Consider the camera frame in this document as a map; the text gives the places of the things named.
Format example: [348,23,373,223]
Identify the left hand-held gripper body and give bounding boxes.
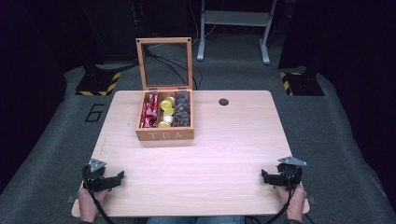
[81,158,109,193]

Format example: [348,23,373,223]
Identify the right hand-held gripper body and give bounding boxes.
[276,156,308,190]

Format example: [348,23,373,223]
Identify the wooden tea box with lid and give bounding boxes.
[134,36,195,142]

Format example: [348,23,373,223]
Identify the person's left hand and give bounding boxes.
[77,185,110,224]

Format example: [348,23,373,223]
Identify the person's right hand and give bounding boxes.
[275,183,308,223]

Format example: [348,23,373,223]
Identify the pile of red packets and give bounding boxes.
[139,92,160,129]

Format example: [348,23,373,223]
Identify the black striped stand base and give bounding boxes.
[75,63,122,97]
[278,70,325,97]

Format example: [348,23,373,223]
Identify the pile of dark wrapped pieces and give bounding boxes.
[172,94,191,128]

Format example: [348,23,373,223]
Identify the white metal stand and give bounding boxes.
[196,0,278,65]

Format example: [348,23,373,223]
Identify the black floor cables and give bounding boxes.
[144,46,204,91]

